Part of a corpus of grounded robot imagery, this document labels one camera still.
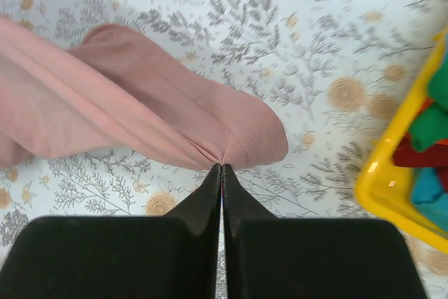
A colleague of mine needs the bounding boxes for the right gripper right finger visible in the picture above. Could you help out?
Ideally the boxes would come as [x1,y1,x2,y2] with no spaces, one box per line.
[222,165,426,298]

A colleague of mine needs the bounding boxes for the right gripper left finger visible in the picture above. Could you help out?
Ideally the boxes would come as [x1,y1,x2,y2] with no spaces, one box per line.
[1,165,222,298]

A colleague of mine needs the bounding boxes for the pink t shirt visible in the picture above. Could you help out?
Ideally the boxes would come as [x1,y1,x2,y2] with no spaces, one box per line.
[1,17,288,169]

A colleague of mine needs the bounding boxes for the yellow plastic bin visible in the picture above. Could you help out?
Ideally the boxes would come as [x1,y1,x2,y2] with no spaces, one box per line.
[354,28,447,253]

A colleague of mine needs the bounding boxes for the red t shirt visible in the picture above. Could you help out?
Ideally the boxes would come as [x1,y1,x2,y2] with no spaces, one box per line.
[391,97,448,170]

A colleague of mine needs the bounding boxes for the blue t shirt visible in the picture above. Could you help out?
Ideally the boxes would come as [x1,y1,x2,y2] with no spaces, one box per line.
[410,167,447,232]

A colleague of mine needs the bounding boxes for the green t shirt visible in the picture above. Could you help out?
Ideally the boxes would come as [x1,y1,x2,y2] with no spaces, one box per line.
[409,61,447,152]

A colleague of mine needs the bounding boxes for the floral patterned table mat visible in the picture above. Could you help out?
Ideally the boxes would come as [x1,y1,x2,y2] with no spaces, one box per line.
[1,0,447,217]

